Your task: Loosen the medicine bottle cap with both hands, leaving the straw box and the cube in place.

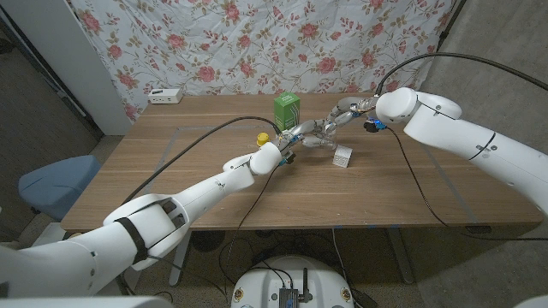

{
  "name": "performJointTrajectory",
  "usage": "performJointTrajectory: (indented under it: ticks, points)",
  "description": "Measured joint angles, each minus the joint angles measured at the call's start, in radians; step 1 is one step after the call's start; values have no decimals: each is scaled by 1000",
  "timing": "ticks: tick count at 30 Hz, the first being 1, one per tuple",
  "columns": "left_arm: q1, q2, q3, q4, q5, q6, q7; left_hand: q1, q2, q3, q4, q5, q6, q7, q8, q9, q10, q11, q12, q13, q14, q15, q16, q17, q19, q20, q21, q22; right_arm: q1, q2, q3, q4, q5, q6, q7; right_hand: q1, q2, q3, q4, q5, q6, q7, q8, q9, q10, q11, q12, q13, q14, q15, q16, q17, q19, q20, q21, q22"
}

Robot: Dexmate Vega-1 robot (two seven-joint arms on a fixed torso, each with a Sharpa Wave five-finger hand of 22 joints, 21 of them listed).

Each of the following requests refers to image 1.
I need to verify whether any thin black left wrist cable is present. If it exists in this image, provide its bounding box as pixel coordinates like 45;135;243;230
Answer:
224;166;279;275

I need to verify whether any white robot torso shell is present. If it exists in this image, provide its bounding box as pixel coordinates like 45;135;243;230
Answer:
0;295;175;308

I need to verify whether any floral backdrop cloth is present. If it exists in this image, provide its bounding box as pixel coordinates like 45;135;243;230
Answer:
68;0;457;123

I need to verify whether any white power adapter box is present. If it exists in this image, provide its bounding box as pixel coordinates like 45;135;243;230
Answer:
147;88;184;105

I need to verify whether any white table leg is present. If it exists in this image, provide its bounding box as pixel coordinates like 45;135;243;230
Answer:
384;226;415;286
168;233;193;287

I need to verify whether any black antenna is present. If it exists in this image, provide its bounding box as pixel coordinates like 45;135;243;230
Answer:
299;268;313;304

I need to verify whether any black power brick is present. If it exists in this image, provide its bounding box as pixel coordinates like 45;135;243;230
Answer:
350;288;380;308

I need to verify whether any white door panel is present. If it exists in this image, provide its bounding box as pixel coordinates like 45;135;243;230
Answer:
0;0;134;137

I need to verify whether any grey computer module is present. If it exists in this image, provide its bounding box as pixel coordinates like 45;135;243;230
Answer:
278;287;300;308

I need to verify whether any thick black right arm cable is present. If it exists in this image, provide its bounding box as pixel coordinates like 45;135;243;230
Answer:
375;51;548;97

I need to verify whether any clear white-capped medicine bottle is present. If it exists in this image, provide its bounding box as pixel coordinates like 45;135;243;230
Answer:
320;123;339;151

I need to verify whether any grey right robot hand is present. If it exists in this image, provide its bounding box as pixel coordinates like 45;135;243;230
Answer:
325;95;381;132

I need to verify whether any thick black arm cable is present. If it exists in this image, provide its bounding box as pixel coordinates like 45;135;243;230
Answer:
375;51;548;97
122;115;283;206

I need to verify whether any white perforated cube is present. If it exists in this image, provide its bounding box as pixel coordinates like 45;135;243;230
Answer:
332;145;354;169

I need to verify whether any black stand pole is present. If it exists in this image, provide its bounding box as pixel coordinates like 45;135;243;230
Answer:
436;0;468;42

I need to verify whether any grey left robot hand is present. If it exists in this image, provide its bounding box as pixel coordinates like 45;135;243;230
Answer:
277;118;339;164

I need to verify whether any blue padded stool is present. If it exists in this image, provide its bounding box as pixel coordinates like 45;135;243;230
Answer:
17;154;103;222

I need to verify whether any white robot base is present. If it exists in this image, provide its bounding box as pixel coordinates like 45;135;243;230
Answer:
229;255;355;308

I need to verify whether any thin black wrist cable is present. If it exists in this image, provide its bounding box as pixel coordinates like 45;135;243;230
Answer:
384;127;548;242
224;166;279;275

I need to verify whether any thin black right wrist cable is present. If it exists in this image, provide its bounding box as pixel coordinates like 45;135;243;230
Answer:
384;127;548;242

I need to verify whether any dark round floor fan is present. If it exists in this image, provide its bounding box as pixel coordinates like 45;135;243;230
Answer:
191;230;227;253

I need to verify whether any green straw box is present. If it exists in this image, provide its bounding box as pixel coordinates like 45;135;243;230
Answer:
273;92;301;133

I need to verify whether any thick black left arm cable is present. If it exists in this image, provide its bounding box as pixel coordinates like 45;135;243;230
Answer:
122;115;283;206

